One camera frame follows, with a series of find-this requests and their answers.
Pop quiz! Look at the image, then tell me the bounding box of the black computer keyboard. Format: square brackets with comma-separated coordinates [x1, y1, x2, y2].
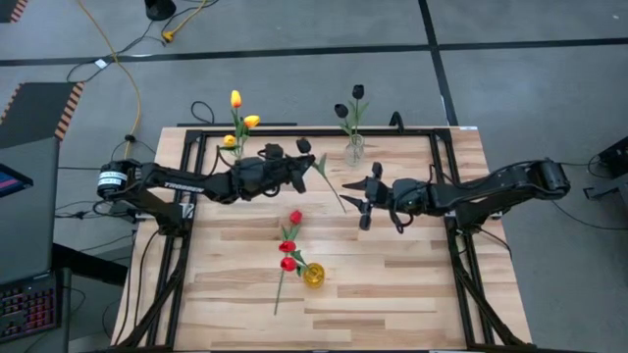
[0, 274, 63, 344]

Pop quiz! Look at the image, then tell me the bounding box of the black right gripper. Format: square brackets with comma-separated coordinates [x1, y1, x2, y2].
[339, 161, 437, 232]

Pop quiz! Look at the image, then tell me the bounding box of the black floor mat striped edge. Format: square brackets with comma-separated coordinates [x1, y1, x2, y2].
[0, 0, 29, 25]
[0, 81, 85, 150]

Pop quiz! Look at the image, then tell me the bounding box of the green stem flower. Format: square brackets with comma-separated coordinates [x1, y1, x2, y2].
[295, 137, 348, 214]

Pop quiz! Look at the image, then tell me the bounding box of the black stand base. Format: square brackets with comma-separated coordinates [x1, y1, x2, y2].
[143, 0, 178, 22]

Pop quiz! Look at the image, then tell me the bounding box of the black cable loop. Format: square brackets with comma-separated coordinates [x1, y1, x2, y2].
[189, 100, 216, 126]

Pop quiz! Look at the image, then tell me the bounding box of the black artificial tulip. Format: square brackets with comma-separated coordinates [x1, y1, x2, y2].
[348, 83, 370, 146]
[334, 102, 357, 143]

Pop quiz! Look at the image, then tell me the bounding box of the yellow extension cord plug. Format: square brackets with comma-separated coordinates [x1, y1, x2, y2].
[163, 0, 220, 44]

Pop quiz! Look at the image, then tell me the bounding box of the black aluminium table frame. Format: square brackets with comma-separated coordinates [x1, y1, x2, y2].
[115, 127, 536, 353]

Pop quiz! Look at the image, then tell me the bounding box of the grey computer desk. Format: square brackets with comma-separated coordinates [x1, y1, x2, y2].
[0, 135, 73, 353]

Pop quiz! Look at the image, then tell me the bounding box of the black equipment stand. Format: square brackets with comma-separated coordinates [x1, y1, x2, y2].
[583, 136, 628, 200]

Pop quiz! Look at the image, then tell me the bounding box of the computer monitor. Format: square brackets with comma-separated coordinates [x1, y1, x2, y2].
[0, 163, 34, 200]

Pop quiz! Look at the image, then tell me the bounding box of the long yellow cable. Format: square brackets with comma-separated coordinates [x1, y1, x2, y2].
[76, 0, 143, 161]

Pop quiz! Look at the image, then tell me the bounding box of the yellow orange artificial tulip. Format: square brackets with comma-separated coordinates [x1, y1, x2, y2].
[236, 114, 262, 153]

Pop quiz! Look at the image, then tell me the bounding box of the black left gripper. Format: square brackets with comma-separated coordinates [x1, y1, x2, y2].
[230, 143, 318, 202]

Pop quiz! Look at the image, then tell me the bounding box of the yellow glass bottle vase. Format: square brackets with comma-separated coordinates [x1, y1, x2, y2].
[301, 262, 327, 289]

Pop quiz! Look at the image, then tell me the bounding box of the clear textured glass vase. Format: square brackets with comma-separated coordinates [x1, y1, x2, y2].
[344, 132, 367, 168]

